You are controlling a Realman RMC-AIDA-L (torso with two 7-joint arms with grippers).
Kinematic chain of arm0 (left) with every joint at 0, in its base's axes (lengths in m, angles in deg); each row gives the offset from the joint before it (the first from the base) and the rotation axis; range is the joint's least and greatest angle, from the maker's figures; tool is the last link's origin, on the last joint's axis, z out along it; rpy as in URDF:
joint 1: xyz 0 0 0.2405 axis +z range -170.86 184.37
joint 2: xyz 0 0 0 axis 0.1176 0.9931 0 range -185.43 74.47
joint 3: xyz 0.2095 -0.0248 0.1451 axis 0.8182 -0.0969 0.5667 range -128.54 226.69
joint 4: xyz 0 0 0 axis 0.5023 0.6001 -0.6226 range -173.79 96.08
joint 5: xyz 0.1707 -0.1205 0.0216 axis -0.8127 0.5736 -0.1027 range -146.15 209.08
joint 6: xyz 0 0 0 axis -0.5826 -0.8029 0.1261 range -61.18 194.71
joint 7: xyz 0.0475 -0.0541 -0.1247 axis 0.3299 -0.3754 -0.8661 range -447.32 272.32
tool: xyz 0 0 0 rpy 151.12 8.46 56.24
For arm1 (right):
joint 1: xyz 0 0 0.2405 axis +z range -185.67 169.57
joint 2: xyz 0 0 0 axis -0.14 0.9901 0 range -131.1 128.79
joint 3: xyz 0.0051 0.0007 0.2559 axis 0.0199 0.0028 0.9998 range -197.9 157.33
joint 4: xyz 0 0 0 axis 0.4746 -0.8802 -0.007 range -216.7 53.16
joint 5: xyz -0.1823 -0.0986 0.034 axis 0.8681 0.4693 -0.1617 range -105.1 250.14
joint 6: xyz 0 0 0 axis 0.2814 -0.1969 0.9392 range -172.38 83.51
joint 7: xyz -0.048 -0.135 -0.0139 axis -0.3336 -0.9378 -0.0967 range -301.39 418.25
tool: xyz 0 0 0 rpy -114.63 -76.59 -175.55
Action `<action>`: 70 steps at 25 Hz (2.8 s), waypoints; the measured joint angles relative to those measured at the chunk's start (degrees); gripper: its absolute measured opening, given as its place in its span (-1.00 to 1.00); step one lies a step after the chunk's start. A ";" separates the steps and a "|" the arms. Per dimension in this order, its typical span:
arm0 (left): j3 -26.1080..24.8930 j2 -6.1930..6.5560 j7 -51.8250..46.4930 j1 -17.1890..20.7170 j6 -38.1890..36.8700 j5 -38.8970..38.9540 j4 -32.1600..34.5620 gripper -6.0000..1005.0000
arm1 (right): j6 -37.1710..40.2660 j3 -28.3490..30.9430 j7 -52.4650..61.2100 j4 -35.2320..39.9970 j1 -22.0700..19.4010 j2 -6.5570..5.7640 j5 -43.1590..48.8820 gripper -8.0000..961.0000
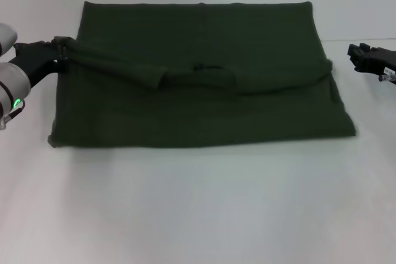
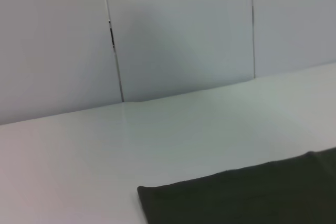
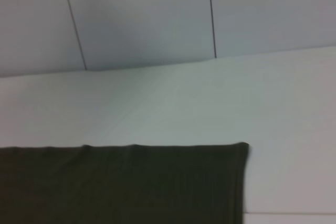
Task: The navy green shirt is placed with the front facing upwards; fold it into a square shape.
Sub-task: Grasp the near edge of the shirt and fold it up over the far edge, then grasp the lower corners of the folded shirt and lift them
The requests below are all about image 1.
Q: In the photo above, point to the dark green FREE t-shirt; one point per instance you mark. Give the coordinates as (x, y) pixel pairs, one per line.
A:
(201, 106)

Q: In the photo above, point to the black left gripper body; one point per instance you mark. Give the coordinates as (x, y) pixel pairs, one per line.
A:
(37, 60)

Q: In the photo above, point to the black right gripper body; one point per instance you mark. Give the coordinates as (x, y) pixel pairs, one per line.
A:
(377, 61)

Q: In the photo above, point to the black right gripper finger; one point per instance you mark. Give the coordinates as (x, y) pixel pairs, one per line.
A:
(357, 63)
(357, 50)

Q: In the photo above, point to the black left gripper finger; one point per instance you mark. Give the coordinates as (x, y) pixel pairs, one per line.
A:
(63, 47)

